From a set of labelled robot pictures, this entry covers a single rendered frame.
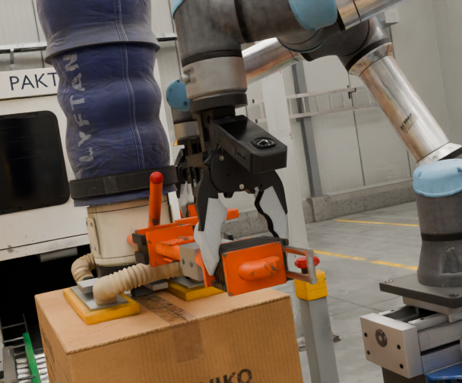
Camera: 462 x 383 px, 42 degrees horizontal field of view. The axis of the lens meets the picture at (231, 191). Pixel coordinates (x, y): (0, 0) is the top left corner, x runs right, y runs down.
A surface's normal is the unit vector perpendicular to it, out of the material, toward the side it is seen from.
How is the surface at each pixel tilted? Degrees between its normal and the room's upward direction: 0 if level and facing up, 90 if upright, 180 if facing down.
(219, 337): 90
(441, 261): 73
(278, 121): 90
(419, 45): 90
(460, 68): 90
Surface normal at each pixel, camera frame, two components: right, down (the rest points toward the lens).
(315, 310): 0.37, -0.01
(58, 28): -0.46, 0.30
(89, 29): 0.00, -0.18
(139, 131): 0.57, -0.30
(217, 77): 0.07, 0.04
